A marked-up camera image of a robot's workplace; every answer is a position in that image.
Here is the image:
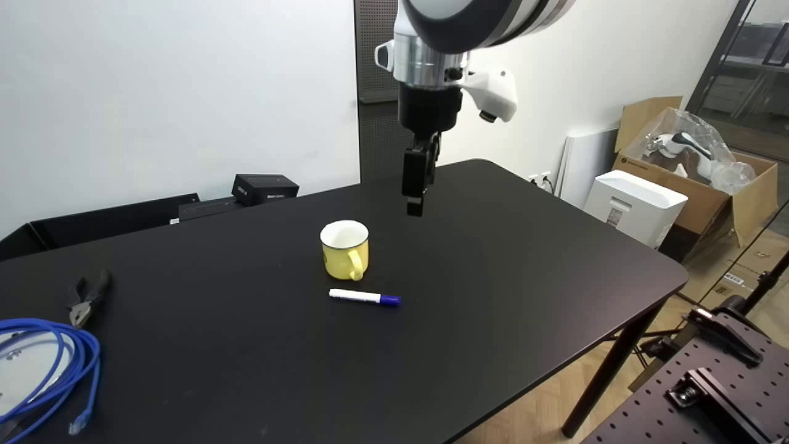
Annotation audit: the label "yellow mug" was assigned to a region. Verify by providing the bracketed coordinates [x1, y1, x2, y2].
[319, 220, 370, 282]

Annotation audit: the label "blue marker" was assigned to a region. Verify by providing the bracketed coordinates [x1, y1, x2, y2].
[329, 288, 402, 307]

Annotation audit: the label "dark perforated panel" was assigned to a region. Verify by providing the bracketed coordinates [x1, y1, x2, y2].
[354, 0, 427, 184]

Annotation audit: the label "white boards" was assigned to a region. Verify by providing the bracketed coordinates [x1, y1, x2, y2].
[554, 127, 621, 211]

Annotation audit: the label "small black box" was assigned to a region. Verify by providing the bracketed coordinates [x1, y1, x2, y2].
[231, 173, 301, 207]

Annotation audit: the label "white box appliance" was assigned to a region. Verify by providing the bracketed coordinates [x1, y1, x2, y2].
[582, 170, 690, 250]

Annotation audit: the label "flat black box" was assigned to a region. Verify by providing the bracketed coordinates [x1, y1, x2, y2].
[178, 197, 245, 223]

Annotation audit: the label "white device in plastic wrap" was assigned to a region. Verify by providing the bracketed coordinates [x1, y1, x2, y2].
[637, 107, 758, 195]

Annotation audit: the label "open cardboard box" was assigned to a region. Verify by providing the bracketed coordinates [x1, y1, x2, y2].
[611, 95, 780, 249]

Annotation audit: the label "flat cardboard boxes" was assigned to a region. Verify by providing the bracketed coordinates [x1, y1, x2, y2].
[677, 227, 789, 311]

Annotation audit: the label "black clamp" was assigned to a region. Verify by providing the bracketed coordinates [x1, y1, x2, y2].
[681, 306, 766, 369]
[664, 368, 779, 444]

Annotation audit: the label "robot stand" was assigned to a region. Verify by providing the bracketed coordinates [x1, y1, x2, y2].
[581, 307, 789, 444]

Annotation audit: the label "black pliers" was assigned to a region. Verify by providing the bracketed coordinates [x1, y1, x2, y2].
[66, 268, 113, 330]

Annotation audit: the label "clear plastic bag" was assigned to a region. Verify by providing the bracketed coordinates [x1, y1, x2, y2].
[0, 332, 76, 421]

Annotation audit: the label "glass door with dark frame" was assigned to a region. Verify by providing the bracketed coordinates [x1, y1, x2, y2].
[685, 0, 789, 162]

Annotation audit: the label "coil of blue cable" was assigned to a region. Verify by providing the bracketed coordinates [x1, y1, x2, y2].
[0, 318, 102, 443]

